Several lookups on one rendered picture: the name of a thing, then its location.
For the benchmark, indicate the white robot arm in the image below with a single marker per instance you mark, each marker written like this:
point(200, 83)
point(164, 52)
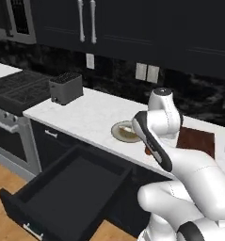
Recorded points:
point(192, 175)

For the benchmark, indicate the beige round plate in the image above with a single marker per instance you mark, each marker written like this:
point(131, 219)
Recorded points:
point(120, 133)

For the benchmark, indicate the pale meat piece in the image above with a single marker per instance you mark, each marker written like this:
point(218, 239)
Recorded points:
point(125, 128)

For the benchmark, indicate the dark closed drawer front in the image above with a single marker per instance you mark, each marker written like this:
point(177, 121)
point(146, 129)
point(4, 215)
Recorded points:
point(54, 147)

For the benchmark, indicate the open dark drawer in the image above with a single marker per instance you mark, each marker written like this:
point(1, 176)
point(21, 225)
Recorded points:
point(73, 188)

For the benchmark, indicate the brown cutting board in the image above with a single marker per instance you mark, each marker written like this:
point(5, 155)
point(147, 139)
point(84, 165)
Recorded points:
point(197, 141)

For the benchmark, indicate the red-brown food piece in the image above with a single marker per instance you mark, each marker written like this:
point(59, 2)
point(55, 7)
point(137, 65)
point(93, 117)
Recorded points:
point(147, 151)

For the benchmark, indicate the grey toaster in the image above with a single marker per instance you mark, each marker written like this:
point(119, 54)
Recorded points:
point(66, 89)

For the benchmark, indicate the black and silver range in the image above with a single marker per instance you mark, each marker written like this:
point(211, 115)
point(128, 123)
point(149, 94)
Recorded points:
point(16, 91)

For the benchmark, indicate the wide dark cupboard door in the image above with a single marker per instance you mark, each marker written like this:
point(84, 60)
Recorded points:
point(198, 34)

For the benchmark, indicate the silver microwave oven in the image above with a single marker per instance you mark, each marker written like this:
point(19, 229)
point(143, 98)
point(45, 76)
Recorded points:
point(19, 19)

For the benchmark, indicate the white wall outlet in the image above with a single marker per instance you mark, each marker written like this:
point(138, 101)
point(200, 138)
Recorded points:
point(141, 71)
point(152, 74)
point(90, 61)

